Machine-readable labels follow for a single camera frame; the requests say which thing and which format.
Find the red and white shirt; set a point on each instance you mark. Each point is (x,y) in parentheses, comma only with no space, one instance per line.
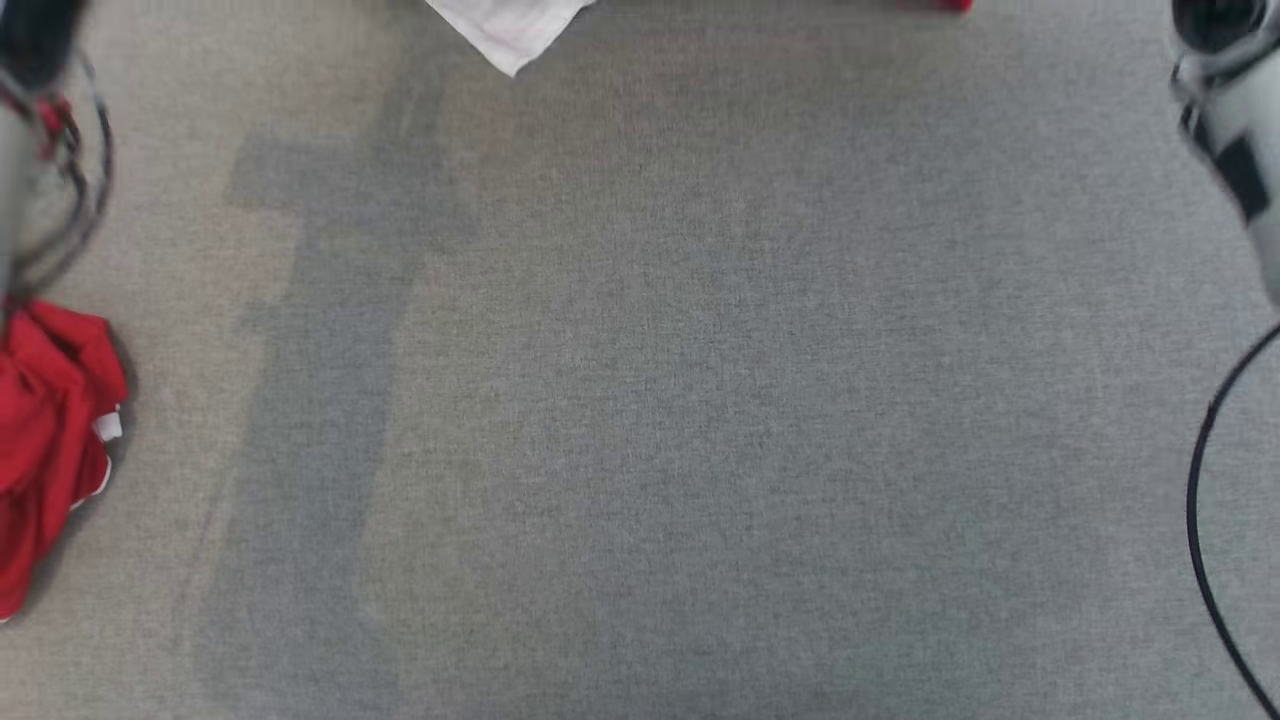
(50,440)

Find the grey fabric sofa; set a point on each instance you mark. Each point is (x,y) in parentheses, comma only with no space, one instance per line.
(700,400)

